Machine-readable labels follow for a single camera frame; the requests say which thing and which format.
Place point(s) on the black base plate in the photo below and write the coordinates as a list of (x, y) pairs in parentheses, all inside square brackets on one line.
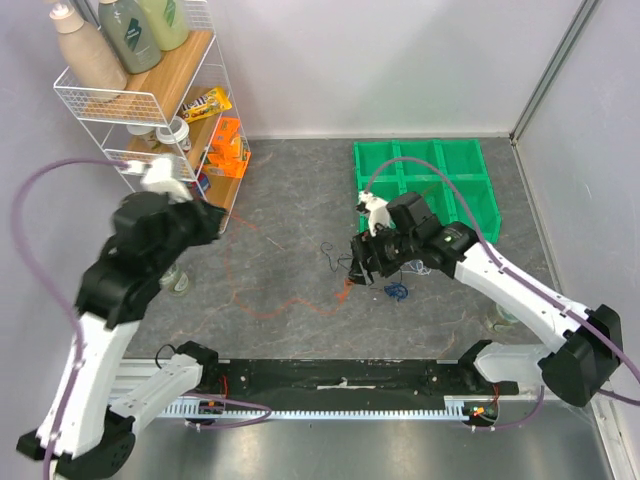
[(252, 377)]

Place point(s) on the dark green bottle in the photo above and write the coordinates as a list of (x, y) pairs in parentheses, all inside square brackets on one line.
[(126, 27)]

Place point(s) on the beige pump bottle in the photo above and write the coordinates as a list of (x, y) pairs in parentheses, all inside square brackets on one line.
[(87, 53)]

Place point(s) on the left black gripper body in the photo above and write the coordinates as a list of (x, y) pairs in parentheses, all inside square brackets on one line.
[(185, 234)]

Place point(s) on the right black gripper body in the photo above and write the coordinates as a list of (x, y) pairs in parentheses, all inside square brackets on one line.
[(365, 255)]

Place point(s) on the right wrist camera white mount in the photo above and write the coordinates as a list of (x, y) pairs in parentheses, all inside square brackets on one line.
[(375, 210)]

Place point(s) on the orange snack box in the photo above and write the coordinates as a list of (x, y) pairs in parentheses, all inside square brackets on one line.
[(227, 154)]

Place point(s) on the clear glass bottle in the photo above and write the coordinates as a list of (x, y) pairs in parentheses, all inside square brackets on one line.
[(175, 280)]

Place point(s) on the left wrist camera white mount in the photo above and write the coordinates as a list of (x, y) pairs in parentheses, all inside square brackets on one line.
[(162, 176)]

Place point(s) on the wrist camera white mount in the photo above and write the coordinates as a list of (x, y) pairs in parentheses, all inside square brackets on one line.
[(162, 176), (375, 210)]

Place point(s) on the white wire shelf rack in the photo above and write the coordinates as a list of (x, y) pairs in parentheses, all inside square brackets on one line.
[(153, 98)]

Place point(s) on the light green bottle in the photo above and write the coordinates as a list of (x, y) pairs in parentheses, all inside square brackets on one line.
[(167, 22)]

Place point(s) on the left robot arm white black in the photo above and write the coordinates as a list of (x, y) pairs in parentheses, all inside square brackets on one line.
[(85, 435)]

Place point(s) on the yellow candy bag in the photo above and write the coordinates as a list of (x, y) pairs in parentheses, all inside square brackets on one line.
[(213, 102)]

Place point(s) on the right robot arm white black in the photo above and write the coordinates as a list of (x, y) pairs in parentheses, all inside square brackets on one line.
[(578, 347)]

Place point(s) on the slotted cable duct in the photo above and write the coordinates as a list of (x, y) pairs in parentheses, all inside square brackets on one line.
[(192, 408)]

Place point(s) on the green six-compartment bin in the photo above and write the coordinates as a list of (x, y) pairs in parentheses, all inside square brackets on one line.
[(460, 160)]

